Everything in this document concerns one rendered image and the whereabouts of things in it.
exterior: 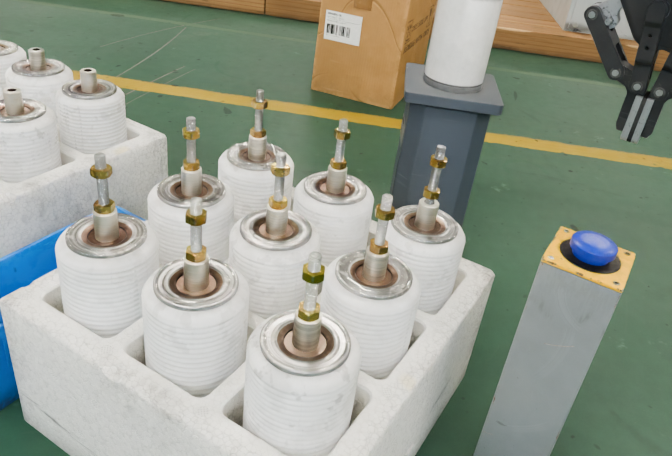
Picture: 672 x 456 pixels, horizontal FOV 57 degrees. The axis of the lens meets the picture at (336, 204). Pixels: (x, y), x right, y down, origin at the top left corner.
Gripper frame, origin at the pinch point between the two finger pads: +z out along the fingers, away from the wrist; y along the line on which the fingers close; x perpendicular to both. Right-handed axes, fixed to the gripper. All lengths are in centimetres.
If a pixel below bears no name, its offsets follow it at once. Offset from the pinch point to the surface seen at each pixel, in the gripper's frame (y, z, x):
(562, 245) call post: -2.1, 13.4, 0.2
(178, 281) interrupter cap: -30.1, 19.8, -19.8
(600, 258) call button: 1.3, 12.3, -1.4
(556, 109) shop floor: -27, 45, 129
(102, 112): -67, 21, 3
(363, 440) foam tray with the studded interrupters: -10.0, 26.9, -19.1
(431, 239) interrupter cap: -14.8, 19.5, 2.1
